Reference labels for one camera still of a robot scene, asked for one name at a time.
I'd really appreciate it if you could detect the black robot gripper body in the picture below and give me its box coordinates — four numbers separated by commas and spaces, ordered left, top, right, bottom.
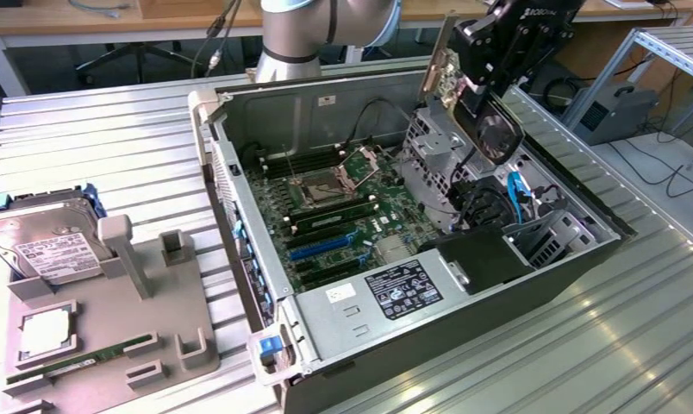
485, 0, 580, 39

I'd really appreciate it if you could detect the graphics card with black fan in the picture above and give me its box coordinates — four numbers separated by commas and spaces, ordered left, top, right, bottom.
420, 11, 525, 166

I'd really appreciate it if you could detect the wooden desk with white legs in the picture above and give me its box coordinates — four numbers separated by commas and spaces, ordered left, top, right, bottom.
401, 0, 693, 87

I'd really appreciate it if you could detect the grey equipment box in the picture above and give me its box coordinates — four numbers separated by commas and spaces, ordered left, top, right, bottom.
576, 84, 662, 147

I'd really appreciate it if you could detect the silver metal drive cage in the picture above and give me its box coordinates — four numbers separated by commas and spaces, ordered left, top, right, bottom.
402, 101, 536, 236

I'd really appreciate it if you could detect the metal socket cover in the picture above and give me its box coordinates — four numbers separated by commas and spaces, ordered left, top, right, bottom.
338, 145, 382, 191

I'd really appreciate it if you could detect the black RAM slot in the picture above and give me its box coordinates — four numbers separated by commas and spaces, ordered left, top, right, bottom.
286, 198, 375, 223
263, 148, 342, 170
265, 157, 347, 180
281, 193, 371, 219

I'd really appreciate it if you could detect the green motherboard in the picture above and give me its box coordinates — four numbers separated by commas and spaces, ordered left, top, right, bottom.
246, 145, 444, 295

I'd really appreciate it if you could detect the CPU socket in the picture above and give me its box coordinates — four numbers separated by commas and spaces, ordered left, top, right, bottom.
293, 170, 354, 209

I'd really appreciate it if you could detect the perforated silver disk bay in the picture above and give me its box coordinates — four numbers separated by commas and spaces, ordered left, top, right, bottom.
505, 210, 622, 272

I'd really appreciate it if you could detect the RAM stick with white label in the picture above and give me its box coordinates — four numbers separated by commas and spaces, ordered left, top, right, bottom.
291, 203, 378, 229

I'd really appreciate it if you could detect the silver chipset heatsink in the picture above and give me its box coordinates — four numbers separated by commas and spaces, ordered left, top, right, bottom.
374, 239, 414, 265

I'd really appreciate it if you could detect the long black expansion slot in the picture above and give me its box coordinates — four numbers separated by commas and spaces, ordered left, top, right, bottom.
297, 263, 351, 284
299, 273, 357, 293
286, 227, 355, 250

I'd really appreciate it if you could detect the brown cardboard box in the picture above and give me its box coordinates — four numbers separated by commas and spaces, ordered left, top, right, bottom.
141, 0, 233, 19

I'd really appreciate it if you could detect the blue expansion slot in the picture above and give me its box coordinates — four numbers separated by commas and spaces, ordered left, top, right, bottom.
289, 239, 358, 260

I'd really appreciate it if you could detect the black office chair base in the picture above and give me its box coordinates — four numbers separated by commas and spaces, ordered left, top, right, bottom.
74, 41, 205, 85

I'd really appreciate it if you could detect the silver power supply unit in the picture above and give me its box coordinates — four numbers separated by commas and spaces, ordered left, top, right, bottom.
291, 253, 472, 364

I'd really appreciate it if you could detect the wooden desk with cardboard box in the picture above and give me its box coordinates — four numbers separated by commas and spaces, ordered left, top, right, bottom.
0, 0, 267, 98

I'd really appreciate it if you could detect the open black PC case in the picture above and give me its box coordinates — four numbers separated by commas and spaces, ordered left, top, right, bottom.
187, 50, 640, 414

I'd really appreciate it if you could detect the blue case latch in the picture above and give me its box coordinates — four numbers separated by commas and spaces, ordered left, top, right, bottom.
255, 336, 282, 359

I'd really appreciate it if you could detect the hard disk with blue rails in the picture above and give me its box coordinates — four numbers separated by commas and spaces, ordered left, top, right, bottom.
0, 183, 107, 286

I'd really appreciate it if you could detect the grey parts rack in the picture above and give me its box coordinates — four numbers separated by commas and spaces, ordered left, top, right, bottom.
0, 214, 221, 414

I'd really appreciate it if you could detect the green RAM stick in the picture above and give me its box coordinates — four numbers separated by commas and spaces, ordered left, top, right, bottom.
6, 338, 153, 384

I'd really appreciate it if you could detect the silver CPU chip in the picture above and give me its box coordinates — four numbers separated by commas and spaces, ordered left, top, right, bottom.
19, 310, 75, 359

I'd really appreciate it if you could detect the thin black looped wire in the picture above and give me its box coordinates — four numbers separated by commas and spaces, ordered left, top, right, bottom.
346, 98, 413, 146

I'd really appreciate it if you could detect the aluminium profile frame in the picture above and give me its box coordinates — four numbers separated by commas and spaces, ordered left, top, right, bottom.
562, 25, 693, 130

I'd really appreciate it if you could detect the blue flat wire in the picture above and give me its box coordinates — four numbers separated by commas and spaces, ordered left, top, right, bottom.
505, 170, 533, 226

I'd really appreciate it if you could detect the black wire bundle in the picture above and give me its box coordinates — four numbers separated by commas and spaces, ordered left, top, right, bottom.
448, 176, 516, 229

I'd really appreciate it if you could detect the grey cable with plug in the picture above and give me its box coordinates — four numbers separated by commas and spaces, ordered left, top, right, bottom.
205, 0, 245, 72

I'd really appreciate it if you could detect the black plastic air duct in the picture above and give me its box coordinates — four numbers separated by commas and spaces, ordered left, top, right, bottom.
437, 226, 537, 297

